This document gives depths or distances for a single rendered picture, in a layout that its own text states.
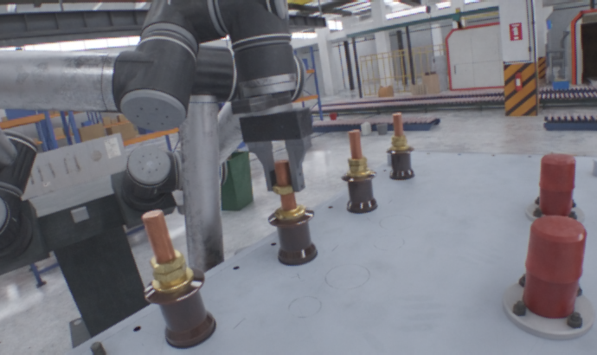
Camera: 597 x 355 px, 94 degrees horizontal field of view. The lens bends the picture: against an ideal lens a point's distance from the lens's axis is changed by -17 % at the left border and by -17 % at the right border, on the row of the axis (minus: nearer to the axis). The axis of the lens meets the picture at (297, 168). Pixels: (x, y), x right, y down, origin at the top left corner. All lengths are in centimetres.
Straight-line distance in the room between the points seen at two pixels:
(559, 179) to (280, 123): 57
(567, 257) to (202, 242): 77
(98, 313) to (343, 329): 242
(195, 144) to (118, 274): 195
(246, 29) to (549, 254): 55
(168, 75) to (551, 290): 61
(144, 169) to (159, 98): 105
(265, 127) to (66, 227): 160
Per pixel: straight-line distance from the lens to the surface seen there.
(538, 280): 51
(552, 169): 79
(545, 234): 48
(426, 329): 51
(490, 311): 55
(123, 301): 279
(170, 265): 49
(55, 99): 61
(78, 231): 206
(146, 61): 55
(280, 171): 63
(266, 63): 57
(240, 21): 59
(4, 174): 163
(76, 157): 531
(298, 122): 57
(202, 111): 85
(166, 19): 61
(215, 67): 85
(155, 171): 155
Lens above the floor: 171
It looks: 14 degrees down
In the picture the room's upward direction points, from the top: 9 degrees counter-clockwise
